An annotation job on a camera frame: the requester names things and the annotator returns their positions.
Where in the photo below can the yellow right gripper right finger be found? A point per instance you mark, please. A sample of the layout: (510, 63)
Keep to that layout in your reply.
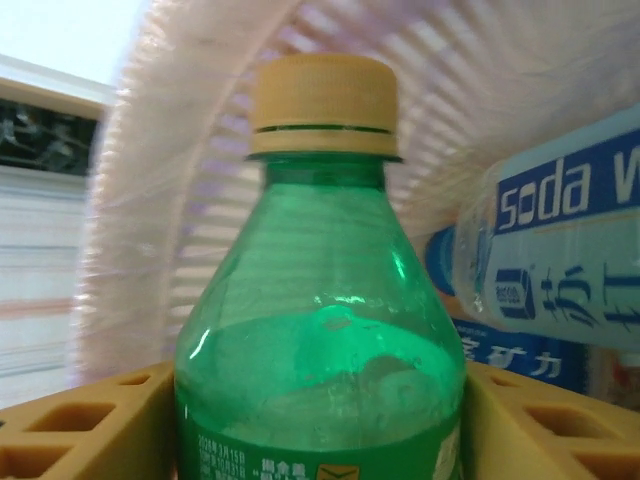
(550, 435)

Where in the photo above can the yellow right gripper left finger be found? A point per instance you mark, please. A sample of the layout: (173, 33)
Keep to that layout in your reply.
(75, 435)

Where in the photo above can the blue label Pocari bottle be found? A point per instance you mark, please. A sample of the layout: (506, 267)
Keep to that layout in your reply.
(515, 357)

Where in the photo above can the green plastic bottle yellow cap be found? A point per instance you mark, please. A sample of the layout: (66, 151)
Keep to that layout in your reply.
(320, 300)

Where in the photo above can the pink mesh waste bin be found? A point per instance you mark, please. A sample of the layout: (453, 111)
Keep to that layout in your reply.
(450, 75)

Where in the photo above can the striped enclosure side panel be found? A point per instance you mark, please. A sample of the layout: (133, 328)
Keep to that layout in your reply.
(35, 240)

